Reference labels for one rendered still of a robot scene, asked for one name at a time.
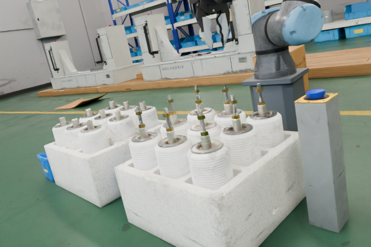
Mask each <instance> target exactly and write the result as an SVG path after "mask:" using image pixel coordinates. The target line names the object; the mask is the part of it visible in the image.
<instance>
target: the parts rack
mask: <svg viewBox="0 0 371 247"><path fill-rule="evenodd" d="M117 1H118V2H120V3H121V4H122V5H124V4H123V3H122V2H121V1H119V0H117ZM182 1H183V4H184V10H185V11H189V10H190V9H189V3H188V0H181V1H177V0H157V1H153V2H150V3H147V4H144V5H141V6H138V7H135V8H131V9H128V10H125V11H122V12H119V13H116V14H114V11H113V7H112V3H111V0H108V3H109V8H110V12H111V15H112V19H113V24H114V25H116V20H115V18H116V17H119V16H122V15H126V17H127V16H128V14H129V18H130V22H131V26H133V25H134V23H133V17H132V16H133V15H137V14H141V13H144V12H148V11H151V10H154V9H157V8H161V7H164V6H167V9H168V14H169V19H170V22H171V24H168V25H166V29H167V30H170V29H172V33H173V38H174V44H175V47H176V49H175V50H176V52H177V53H178V54H180V56H182V53H183V52H190V51H192V52H193V53H198V50H203V49H209V47H208V46H207V45H200V46H194V47H188V48H181V47H182V46H181V45H180V42H179V36H178V31H177V28H178V29H179V30H180V31H181V32H182V33H183V34H184V35H185V36H186V37H189V36H194V30H193V24H196V23H197V20H196V18H194V19H189V20H185V21H182V22H177V23H176V19H175V17H176V15H177V13H178V10H179V8H180V6H181V4H182ZM282 1H283V0H268V1H265V2H264V4H265V9H269V8H271V6H276V5H279V4H282ZM178 2H179V3H178ZM174 3H178V5H177V8H176V10H175V12H174V11H173V6H172V4H174ZM126 5H127V6H129V1H128V0H126ZM126 5H124V6H125V7H126ZM126 17H125V19H126ZM206 17H208V18H209V19H211V20H213V19H216V14H213V15H209V16H206ZM125 19H124V21H125ZM124 21H123V23H122V25H123V24H124ZM366 23H371V17H365V18H359V19H352V20H345V19H343V20H337V21H333V23H328V24H323V27H322V30H328V29H335V28H342V27H346V26H353V25H359V24H366ZM183 26H188V30H189V35H188V34H187V33H186V32H185V31H184V30H183V29H182V28H181V27H183ZM180 28H181V29H180ZM130 37H134V39H135V44H136V47H138V46H139V44H138V41H137V37H138V34H137V33H132V34H128V35H126V38H130ZM221 46H222V43H221V42H216V43H213V48H215V47H221ZM131 59H132V61H134V60H141V59H143V56H135V57H132V58H131Z"/></svg>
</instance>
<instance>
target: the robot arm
mask: <svg viewBox="0 0 371 247"><path fill-rule="evenodd" d="M228 2H232V0H189V3H190V9H191V12H192V17H195V18H196V20H197V23H198V24H199V26H200V30H199V36H200V37H201V38H203V39H204V40H205V43H206V44H207V46H208V47H209V48H210V49H213V43H214V42H213V40H212V32H211V19H209V18H208V17H206V16H209V15H213V14H216V23H217V26H216V30H217V32H218V34H220V35H221V43H222V46H223V47H224V46H225V45H226V42H227V37H228V33H229V26H230V11H229V8H228V6H227V3H228ZM192 5H193V10H194V13H193V11H192ZM320 8H321V4H320V2H319V1H318V0H283V1H282V5H281V7H274V8H269V9H266V10H263V11H260V12H258V13H256V14H254V15H253V16H252V18H251V28H252V32H253V40H254V44H255V52H256V62H255V68H254V78H255V79H274V78H281V77H286V76H289V75H292V74H295V73H296V72H297V70H296V65H295V63H294V60H293V58H292V56H291V54H290V52H289V46H291V45H293V46H299V45H303V44H308V43H310V42H312V41H313V40H315V39H316V38H317V37H318V35H319V34H320V33H321V30H322V27H323V24H324V18H323V17H322V15H323V14H322V11H321V10H320Z"/></svg>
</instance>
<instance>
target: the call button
mask: <svg viewBox="0 0 371 247"><path fill-rule="evenodd" d="M324 94H326V91H325V90H324V89H311V90H308V91H307V92H306V96H308V97H309V99H319V98H323V97H324Z"/></svg>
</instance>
